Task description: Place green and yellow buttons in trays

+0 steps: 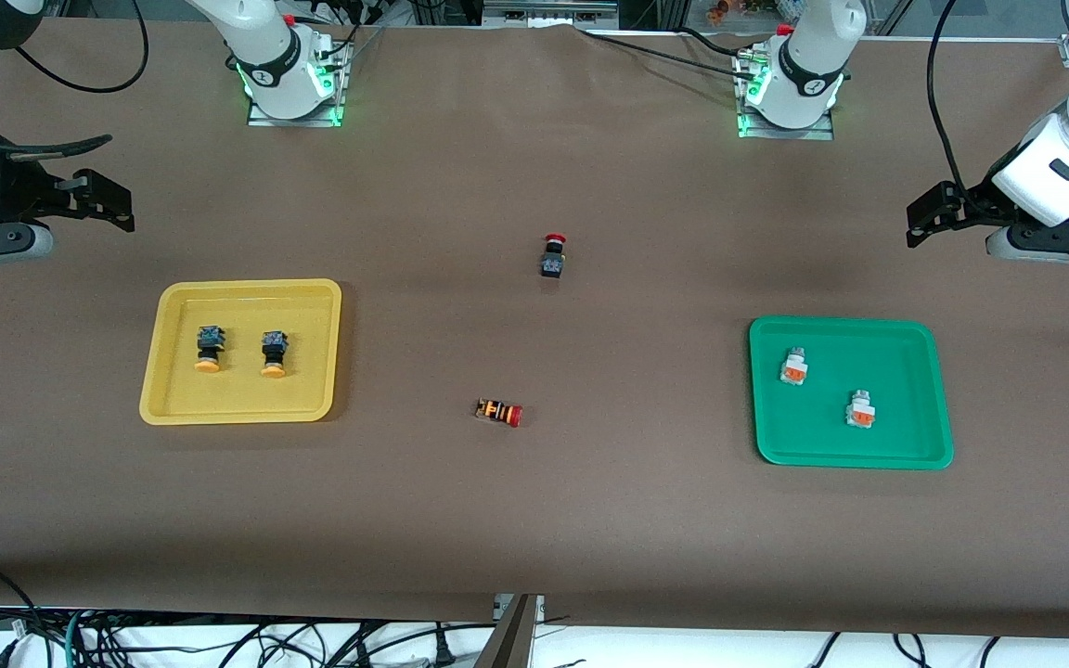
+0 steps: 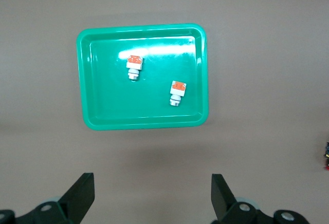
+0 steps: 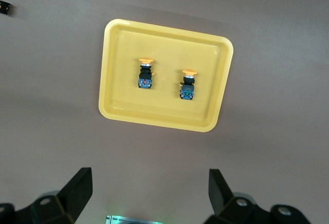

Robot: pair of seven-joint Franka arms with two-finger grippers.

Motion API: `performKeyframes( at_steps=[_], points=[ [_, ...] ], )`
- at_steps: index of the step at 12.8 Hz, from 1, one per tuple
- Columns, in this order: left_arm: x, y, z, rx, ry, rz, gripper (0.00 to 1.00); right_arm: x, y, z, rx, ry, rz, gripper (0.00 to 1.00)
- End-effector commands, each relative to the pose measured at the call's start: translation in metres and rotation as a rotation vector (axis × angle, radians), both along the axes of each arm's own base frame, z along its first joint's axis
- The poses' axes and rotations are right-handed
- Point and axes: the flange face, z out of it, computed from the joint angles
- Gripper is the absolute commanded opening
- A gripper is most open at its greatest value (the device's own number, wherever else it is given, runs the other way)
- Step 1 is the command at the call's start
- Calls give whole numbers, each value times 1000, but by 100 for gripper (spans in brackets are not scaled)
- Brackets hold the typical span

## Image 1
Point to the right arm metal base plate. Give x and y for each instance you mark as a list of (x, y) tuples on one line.
[(261, 119)]

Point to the black power plug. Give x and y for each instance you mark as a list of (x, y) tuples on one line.
[(443, 657)]

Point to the green plastic tray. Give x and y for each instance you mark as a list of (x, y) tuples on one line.
[(850, 445)]

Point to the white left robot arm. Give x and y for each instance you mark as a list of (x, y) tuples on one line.
[(813, 56)]

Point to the yellow plastic tray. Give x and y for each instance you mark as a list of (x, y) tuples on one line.
[(247, 399)]

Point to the white push button orange insert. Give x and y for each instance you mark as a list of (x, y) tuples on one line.
[(792, 369), (859, 413)]

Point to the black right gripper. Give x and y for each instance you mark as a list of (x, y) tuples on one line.
[(17, 193)]

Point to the aluminium table leg profile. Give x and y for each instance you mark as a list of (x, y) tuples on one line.
[(511, 640)]

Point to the aluminium frame beam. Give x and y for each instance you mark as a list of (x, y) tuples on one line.
[(548, 9)]

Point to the red push button orange body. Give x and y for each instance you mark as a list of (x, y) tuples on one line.
[(497, 411)]

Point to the red push button black body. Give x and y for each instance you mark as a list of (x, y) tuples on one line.
[(552, 264)]

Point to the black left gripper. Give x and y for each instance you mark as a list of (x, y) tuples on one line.
[(977, 204)]

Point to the yellow push button black body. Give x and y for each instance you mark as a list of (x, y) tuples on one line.
[(210, 341), (274, 345)]

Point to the brown table cloth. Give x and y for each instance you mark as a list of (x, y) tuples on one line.
[(534, 520)]

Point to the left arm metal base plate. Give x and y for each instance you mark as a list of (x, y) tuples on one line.
[(817, 133)]

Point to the colourful background object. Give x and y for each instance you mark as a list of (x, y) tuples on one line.
[(725, 9)]

